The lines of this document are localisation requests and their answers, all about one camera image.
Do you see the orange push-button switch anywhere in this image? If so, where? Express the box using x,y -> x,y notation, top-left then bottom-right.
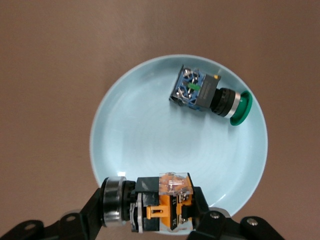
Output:
101,171 -> 201,235

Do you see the green push-button switch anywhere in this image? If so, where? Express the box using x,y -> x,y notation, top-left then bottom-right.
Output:
168,64 -> 253,127

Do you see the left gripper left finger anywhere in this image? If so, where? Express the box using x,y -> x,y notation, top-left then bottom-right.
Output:
0,186 -> 105,240

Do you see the light blue plate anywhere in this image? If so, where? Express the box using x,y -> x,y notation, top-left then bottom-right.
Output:
89,54 -> 269,235

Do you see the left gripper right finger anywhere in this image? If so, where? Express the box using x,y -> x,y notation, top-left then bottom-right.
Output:
187,186 -> 286,240

